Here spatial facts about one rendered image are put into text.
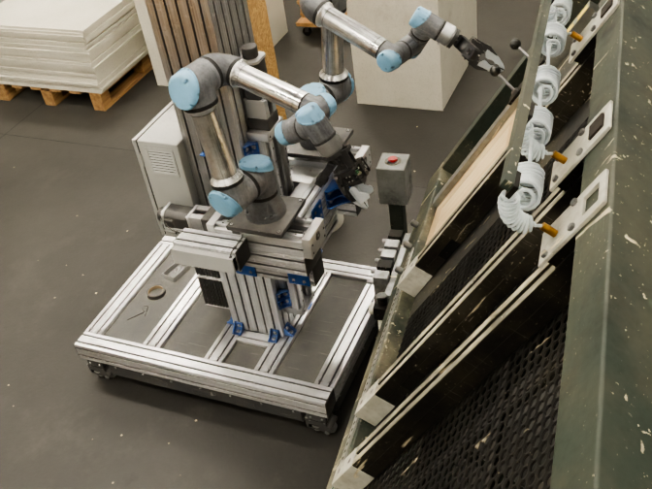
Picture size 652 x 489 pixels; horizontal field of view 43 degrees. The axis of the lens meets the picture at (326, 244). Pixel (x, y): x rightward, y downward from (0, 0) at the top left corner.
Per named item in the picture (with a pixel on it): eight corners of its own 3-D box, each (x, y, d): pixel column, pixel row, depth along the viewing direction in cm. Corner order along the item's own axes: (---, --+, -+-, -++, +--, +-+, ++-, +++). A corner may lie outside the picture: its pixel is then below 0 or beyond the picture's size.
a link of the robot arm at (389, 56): (286, -12, 293) (396, 55, 277) (307, -22, 299) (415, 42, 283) (283, 16, 302) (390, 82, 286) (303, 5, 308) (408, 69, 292)
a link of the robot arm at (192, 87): (264, 201, 290) (217, 56, 260) (237, 224, 281) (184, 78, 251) (240, 196, 297) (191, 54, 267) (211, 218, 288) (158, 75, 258)
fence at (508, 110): (443, 202, 321) (434, 197, 320) (601, 6, 256) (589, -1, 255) (440, 210, 317) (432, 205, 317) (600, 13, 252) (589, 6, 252)
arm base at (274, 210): (239, 221, 301) (233, 199, 295) (256, 197, 312) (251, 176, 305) (276, 227, 296) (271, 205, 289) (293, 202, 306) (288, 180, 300)
